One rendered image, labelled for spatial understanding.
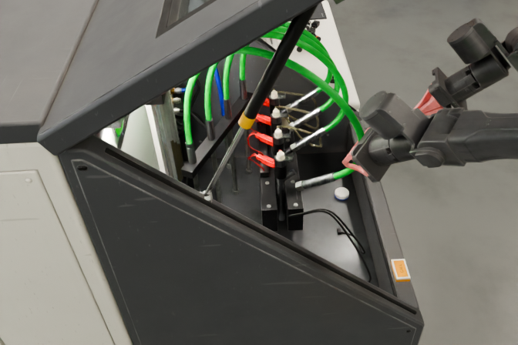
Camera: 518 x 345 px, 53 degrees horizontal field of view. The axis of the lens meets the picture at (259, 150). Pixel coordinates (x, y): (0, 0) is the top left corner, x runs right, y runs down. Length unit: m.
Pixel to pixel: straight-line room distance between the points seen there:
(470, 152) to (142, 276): 0.55
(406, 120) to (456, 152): 0.09
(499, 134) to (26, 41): 0.70
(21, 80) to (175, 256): 0.35
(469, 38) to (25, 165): 0.79
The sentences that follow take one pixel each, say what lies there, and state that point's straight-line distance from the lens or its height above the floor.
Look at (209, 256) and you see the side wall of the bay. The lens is 0.86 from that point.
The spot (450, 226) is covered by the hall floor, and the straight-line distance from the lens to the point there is 2.59.
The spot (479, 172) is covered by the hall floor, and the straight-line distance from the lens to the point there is 2.90.
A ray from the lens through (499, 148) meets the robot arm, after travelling 0.76.
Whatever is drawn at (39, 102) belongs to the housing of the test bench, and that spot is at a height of 1.50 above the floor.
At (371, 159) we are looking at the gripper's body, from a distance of 0.93.
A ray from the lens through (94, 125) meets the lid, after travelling 0.66.
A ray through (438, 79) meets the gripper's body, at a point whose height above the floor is 1.30.
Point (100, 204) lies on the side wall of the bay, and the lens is 0.79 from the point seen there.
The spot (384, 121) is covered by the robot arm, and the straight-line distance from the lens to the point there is 0.84.
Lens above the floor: 1.89
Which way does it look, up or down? 41 degrees down
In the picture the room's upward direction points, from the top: 3 degrees counter-clockwise
